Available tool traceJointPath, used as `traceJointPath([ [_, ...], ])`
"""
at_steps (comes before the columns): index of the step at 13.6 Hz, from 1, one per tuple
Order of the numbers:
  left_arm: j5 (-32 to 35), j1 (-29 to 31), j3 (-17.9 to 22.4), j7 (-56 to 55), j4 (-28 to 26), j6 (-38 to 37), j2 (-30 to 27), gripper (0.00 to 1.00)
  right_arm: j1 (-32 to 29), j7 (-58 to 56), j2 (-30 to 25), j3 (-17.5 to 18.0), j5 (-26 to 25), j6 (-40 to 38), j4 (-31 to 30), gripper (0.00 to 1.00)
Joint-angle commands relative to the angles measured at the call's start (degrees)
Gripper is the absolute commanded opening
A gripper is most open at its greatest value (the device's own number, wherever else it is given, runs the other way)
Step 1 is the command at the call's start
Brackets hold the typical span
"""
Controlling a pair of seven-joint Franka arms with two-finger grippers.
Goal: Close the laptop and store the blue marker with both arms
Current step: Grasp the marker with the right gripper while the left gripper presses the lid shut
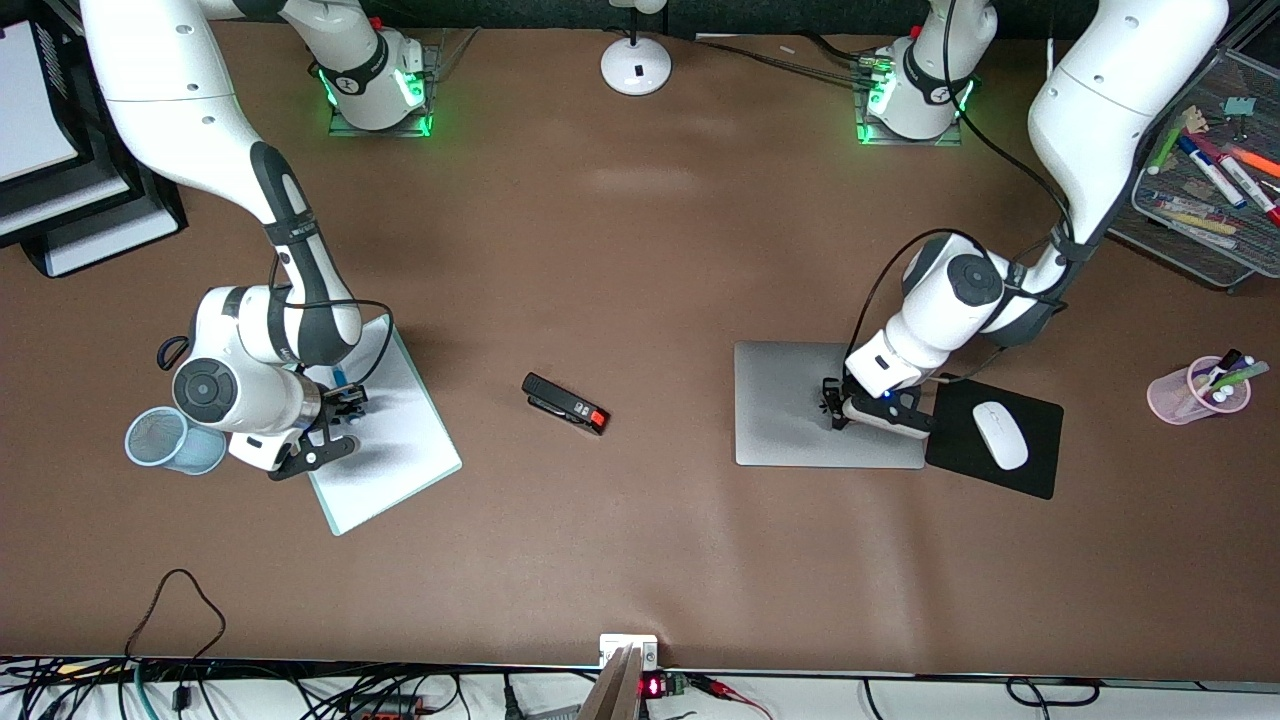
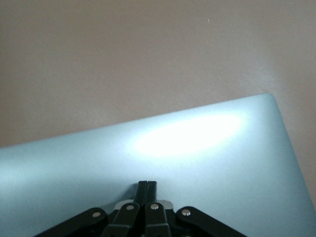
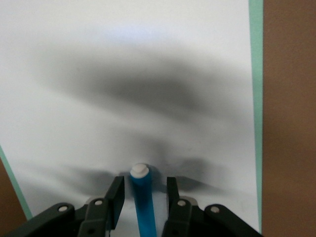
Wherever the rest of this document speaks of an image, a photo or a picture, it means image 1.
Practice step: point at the white lamp base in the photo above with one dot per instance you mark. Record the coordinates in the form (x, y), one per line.
(636, 65)

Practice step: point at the black mouse pad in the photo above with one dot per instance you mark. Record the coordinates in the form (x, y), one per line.
(960, 460)

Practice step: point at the black stapler orange tip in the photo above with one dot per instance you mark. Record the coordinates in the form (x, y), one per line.
(560, 402)

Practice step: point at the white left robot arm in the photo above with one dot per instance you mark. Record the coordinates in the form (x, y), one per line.
(1100, 100)

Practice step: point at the green marker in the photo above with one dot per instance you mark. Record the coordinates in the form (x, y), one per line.
(1245, 376)
(1168, 145)

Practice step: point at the gray metal bar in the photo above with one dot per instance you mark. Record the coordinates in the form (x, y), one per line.
(610, 695)

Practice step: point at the green binder clip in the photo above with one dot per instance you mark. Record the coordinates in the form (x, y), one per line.
(1238, 108)

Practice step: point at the orange highlighter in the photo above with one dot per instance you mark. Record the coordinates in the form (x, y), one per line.
(1258, 160)

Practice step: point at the white mount bracket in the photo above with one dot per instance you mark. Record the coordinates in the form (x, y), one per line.
(615, 645)

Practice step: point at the circuit board red display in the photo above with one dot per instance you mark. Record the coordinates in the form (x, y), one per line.
(660, 686)

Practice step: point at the teal clipboard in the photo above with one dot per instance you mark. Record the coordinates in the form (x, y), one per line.
(335, 522)

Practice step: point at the pink mesh pen cup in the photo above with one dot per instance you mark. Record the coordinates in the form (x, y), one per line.
(1175, 400)

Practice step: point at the white paper sheet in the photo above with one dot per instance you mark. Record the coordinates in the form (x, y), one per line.
(400, 440)

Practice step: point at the black stacked paper tray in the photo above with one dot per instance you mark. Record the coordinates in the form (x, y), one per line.
(150, 215)

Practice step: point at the light blue mesh cup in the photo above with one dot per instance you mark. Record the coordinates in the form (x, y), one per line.
(155, 440)

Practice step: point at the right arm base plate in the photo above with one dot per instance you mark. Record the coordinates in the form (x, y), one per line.
(425, 70)

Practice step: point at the white marker red cap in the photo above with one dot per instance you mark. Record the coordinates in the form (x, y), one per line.
(1250, 188)

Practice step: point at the blue marker white end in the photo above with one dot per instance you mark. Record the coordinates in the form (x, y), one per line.
(341, 380)

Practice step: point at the white computer mouse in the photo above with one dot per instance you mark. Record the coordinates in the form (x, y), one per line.
(1000, 435)

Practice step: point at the white paper stack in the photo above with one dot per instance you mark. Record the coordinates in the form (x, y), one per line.
(80, 200)
(110, 245)
(30, 100)

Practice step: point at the silver laptop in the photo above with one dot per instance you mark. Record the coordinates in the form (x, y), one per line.
(780, 410)

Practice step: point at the black marker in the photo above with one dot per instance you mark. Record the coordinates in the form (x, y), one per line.
(1228, 360)

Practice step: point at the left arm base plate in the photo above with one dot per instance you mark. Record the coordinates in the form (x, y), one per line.
(905, 138)

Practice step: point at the black blue scissors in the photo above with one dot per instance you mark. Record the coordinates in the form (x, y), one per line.
(170, 352)

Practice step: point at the white marker blue cap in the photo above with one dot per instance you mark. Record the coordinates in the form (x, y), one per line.
(1212, 172)

